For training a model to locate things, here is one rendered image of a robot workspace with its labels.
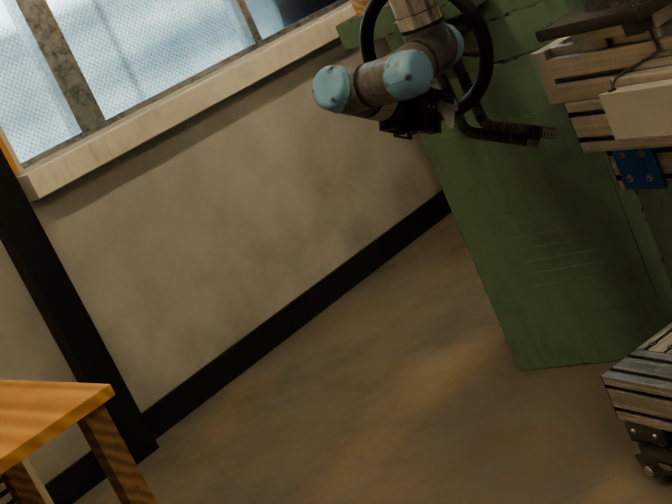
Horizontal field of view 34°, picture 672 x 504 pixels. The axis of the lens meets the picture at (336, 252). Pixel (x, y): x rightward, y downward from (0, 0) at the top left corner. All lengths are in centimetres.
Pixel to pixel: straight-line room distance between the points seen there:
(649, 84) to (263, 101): 226
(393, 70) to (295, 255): 193
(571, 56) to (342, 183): 211
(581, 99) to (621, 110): 25
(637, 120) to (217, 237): 210
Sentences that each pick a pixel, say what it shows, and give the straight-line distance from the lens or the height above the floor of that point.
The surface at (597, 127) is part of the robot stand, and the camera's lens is 180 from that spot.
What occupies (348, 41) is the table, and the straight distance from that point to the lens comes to 247.
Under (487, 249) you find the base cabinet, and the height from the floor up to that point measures 32.
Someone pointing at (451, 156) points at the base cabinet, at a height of 55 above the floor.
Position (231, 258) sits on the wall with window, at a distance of 348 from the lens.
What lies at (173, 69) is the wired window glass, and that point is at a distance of 355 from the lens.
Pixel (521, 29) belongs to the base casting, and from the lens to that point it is 226.
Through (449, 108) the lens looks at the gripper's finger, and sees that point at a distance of 206.
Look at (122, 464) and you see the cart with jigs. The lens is 208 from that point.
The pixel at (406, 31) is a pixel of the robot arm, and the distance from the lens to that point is 188.
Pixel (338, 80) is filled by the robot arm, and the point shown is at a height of 86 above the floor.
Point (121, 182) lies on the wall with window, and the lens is 329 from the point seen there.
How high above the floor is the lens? 106
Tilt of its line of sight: 14 degrees down
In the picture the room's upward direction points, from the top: 25 degrees counter-clockwise
